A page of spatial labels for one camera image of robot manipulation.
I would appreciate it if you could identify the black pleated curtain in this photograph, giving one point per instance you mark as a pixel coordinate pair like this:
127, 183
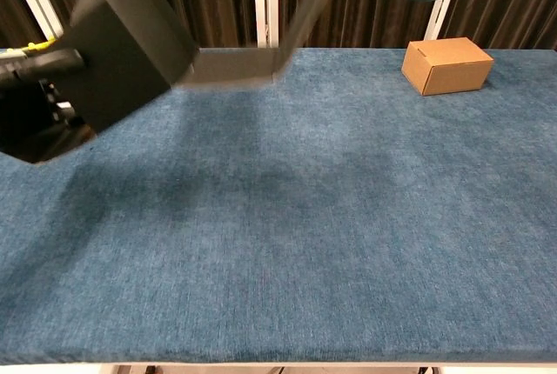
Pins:
370, 13

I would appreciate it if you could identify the blue fabric table mat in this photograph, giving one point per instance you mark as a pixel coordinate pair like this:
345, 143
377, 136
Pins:
304, 239

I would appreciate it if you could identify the black cardboard folding box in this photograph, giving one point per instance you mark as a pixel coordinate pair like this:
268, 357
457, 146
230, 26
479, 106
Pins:
126, 56

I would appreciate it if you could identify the yellow test tube rack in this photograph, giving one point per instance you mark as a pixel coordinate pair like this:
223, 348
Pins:
39, 44

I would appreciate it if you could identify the small brown cardboard box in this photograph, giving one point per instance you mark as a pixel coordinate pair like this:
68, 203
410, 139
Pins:
448, 67

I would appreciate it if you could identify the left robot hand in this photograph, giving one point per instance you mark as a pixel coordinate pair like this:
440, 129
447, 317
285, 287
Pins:
39, 65

